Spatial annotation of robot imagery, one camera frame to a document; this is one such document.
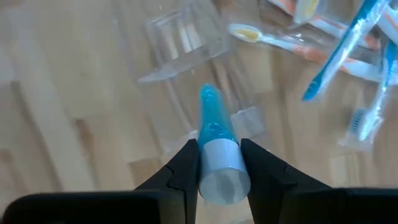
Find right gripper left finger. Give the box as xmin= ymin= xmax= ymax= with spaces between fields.
xmin=1 ymin=139 xmax=200 ymax=224

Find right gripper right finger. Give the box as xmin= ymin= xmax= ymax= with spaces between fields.
xmin=241 ymin=138 xmax=398 ymax=224

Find blue mouthwash bottle white cap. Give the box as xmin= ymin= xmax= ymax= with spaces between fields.
xmin=197 ymin=83 xmax=252 ymax=206

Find blue white toothbrush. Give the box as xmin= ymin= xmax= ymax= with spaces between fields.
xmin=338 ymin=40 xmax=398 ymax=149
xmin=302 ymin=0 xmax=391 ymax=102

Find orange toothbrush yellow bristles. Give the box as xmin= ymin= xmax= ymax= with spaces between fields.
xmin=228 ymin=23 xmax=398 ymax=85
xmin=269 ymin=0 xmax=382 ymax=50

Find orange white toothbrush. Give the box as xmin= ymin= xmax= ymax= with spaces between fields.
xmin=376 ymin=4 xmax=398 ymax=46

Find clear acrylic organizer box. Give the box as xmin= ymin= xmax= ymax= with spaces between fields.
xmin=136 ymin=4 xmax=268 ymax=153

